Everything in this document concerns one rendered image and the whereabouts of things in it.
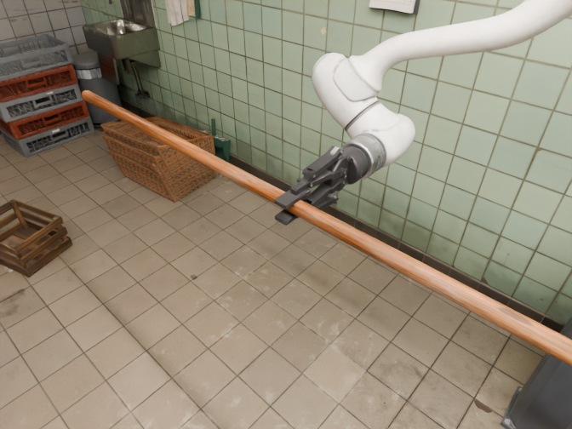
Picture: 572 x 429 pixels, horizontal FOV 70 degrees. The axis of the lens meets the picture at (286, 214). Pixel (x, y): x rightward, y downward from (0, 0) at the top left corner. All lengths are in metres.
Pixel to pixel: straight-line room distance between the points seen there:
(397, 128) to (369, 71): 0.14
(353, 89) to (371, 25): 1.14
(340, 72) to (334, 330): 1.38
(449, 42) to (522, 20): 0.12
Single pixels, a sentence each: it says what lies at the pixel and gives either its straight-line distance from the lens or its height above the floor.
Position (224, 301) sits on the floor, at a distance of 2.18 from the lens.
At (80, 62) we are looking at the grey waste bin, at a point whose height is 0.55.
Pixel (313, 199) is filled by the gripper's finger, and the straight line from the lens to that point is 0.81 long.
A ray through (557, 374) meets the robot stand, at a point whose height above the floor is 0.41.
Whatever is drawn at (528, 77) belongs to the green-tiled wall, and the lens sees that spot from 1.84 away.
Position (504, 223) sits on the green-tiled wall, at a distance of 2.10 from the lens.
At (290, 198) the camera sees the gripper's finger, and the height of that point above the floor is 1.22.
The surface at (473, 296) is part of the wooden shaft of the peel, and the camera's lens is 0.64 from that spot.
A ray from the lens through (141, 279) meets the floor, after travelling 2.39.
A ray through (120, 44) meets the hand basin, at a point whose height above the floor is 0.82.
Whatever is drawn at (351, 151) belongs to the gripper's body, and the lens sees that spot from 0.87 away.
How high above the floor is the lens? 1.65
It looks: 38 degrees down
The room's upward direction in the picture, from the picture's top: straight up
